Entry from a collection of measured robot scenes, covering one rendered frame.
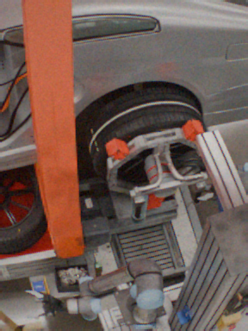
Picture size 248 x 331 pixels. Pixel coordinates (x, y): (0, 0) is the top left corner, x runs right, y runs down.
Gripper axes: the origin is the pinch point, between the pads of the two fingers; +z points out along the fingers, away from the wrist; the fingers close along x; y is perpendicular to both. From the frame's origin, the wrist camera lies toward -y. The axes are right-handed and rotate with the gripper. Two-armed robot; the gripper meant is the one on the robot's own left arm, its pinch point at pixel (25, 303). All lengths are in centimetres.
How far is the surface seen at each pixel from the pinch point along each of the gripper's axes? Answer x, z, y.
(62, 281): 46, -15, 61
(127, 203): 117, -58, 86
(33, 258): 71, 3, 76
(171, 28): 115, -77, -62
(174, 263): 81, -86, 107
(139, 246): 95, -64, 106
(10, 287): 69, 24, 115
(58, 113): 45, -23, -76
